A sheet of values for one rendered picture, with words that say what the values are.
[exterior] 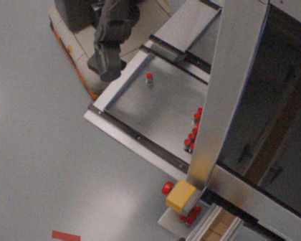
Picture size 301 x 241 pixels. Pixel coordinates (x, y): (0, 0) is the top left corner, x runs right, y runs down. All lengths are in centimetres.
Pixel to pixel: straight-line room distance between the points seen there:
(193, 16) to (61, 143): 110
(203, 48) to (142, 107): 32
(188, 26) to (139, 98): 36
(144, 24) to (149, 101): 98
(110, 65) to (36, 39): 171
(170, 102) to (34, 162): 113
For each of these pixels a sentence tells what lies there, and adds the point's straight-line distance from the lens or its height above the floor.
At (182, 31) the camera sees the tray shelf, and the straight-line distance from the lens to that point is 165.
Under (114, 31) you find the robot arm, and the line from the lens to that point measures 115.
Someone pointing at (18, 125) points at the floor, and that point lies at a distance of 254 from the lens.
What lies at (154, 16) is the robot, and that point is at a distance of 246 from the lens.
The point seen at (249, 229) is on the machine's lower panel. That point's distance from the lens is 139.
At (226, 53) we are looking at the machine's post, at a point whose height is 164.
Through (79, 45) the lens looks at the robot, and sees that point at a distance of 237.
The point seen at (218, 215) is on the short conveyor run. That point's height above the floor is 93.
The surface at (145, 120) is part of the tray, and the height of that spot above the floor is 88.
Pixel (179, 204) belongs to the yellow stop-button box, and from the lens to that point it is 122.
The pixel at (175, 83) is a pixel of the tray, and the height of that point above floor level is 88.
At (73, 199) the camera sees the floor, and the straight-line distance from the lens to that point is 232.
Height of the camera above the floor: 221
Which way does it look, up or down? 65 degrees down
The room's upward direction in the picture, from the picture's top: straight up
